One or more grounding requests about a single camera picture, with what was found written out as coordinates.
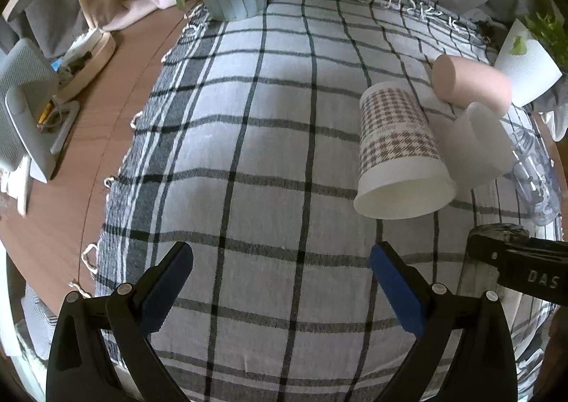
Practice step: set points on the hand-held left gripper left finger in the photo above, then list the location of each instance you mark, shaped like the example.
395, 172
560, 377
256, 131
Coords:
166, 284

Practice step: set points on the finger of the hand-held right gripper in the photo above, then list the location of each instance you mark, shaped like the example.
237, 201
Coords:
497, 242

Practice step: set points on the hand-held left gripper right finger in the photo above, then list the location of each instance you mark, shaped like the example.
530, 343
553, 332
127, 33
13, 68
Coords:
397, 286

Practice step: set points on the houndstooth paper cup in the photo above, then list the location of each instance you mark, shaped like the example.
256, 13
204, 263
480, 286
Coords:
395, 140

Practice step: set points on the white translucent cup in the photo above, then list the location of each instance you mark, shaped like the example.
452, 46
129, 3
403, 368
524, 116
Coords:
479, 149

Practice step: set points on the pink cup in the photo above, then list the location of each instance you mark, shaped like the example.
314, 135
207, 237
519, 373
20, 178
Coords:
475, 82

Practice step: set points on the clear plastic bottle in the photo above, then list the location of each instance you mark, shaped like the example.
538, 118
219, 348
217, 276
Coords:
532, 180

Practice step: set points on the striped grey towel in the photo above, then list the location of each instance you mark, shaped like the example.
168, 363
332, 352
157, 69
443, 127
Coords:
37, 322

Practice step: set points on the plaid grey cloth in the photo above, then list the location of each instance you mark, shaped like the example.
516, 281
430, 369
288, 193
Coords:
266, 162

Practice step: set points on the white plant pot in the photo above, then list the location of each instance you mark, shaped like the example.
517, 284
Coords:
528, 69

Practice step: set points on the green plant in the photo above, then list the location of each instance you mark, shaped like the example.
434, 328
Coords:
548, 29

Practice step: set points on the round wooden tray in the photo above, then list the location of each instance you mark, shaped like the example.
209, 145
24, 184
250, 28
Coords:
95, 60

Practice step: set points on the grey desk device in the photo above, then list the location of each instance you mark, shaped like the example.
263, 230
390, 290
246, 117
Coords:
22, 87

